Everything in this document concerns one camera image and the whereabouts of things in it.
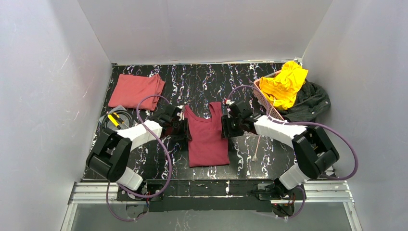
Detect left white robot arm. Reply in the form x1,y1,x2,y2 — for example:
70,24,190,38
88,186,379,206
86,104,191,191

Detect yellow black screwdriver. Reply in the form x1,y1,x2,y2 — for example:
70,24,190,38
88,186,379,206
112,112,125,124
107,114,121,129

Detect coiled black cable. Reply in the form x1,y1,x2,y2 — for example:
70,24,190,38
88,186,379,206
105,110,138,130

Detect black garment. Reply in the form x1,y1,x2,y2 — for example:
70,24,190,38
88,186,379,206
278,80,331,122

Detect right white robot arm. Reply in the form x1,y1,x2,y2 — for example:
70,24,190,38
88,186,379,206
221,100,340,196

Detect clear plastic case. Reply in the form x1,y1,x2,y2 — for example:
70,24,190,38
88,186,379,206
99,105,137,130

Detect yellow garment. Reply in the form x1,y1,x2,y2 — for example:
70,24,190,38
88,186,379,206
258,61,308,110

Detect maroon garment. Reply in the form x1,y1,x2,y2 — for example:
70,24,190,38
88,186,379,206
184,102,230,167

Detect coral pink t-shirt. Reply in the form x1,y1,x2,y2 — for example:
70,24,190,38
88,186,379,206
108,74,165,111

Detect pink laundry basket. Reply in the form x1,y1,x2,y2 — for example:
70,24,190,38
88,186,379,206
253,79,284,120

